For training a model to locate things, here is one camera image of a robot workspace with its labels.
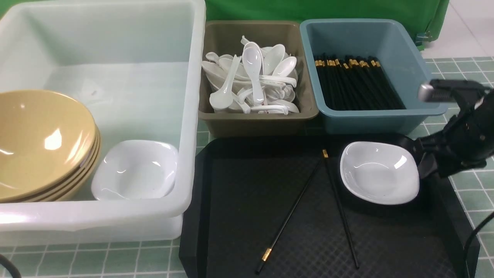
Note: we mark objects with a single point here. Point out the black plastic serving tray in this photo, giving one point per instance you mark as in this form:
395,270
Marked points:
245,186

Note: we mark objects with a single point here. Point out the green backdrop cloth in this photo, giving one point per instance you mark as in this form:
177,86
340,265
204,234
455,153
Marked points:
422,19

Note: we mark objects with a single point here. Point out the stacked white dish in bin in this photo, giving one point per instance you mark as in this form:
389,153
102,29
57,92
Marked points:
135,170

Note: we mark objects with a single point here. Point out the white square dish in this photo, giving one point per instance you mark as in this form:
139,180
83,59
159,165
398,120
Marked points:
380,173

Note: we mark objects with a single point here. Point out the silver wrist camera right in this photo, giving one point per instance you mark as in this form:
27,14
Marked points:
437,91

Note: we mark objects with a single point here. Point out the white soup spoon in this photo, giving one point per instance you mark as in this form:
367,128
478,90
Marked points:
222,98
252,60

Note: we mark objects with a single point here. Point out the large translucent white plastic bin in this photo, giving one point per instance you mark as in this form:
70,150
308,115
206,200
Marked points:
136,64

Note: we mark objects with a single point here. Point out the pile of black chopsticks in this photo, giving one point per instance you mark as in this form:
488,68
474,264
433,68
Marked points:
355,84

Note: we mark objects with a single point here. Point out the black chopstick gold tip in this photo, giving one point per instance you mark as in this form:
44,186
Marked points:
278,234
341,211

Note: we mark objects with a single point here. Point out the white soup spoon left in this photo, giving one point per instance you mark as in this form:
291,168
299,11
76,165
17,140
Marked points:
222,98

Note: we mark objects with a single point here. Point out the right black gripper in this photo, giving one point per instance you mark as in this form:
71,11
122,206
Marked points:
464,143

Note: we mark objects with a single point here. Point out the blue chopstick bin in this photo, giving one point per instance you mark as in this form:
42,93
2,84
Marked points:
389,42

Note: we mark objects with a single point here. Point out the white soup spoon centre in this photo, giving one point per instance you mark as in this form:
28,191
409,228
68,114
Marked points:
252,60

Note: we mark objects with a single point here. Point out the olive brown spoon bin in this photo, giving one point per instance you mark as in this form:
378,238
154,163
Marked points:
224,37

